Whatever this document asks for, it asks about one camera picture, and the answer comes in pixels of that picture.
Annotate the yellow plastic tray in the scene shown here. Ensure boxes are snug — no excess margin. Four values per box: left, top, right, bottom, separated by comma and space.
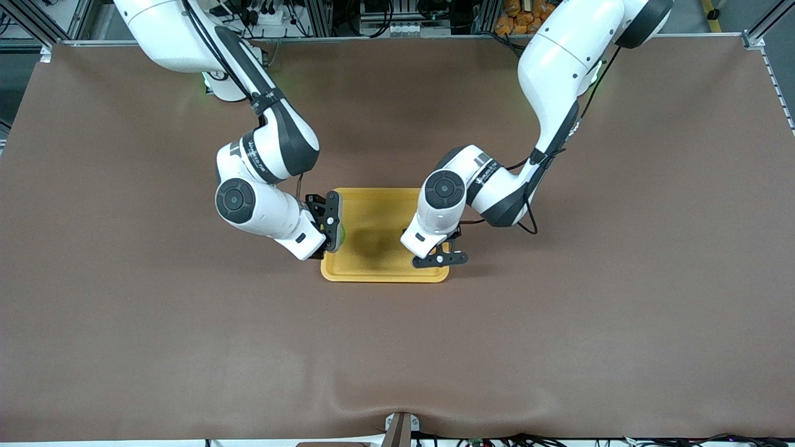
320, 187, 450, 284

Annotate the brown table mat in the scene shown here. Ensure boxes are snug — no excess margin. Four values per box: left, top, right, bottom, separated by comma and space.
0, 34, 795, 443

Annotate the metal table clamp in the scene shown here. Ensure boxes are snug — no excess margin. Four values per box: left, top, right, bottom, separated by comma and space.
384, 412, 420, 447

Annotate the white power strip with plugs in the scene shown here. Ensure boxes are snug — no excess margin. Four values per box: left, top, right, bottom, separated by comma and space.
211, 0, 293, 29

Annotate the white multi-socket strip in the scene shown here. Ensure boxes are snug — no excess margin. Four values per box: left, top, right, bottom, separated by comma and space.
360, 22, 429, 37

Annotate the bag of orange items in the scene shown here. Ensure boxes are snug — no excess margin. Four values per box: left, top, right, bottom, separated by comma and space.
495, 0, 563, 35

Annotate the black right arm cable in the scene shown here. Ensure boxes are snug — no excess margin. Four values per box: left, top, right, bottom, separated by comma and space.
180, 0, 305, 199

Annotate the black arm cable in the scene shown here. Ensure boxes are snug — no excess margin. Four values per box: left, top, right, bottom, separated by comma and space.
180, 0, 305, 199
463, 47, 622, 235

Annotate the aluminium table frame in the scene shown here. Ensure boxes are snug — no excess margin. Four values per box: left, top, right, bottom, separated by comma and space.
0, 0, 795, 63

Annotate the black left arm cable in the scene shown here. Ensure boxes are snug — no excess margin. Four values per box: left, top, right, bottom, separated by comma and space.
463, 47, 622, 235

